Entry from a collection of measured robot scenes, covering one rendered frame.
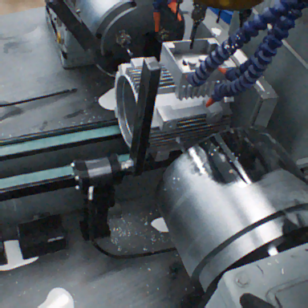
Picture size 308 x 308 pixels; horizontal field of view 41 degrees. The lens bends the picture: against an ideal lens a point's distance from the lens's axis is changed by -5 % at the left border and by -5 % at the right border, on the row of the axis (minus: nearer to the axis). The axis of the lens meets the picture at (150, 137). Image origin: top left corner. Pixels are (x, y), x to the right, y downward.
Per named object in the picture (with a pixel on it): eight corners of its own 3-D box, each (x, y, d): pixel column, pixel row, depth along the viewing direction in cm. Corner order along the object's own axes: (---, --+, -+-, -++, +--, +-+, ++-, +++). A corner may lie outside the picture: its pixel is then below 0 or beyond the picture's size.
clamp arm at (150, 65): (140, 163, 82) (159, 55, 63) (145, 175, 80) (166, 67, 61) (123, 166, 80) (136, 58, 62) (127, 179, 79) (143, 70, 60)
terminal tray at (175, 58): (206, 62, 93) (213, 37, 88) (228, 94, 87) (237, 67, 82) (157, 69, 89) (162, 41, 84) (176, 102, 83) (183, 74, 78)
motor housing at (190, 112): (187, 100, 107) (202, 38, 93) (220, 156, 95) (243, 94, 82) (111, 113, 101) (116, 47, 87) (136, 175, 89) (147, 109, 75)
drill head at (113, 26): (138, 12, 135) (147, -62, 117) (183, 82, 113) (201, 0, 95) (62, 19, 127) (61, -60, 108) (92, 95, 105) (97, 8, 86)
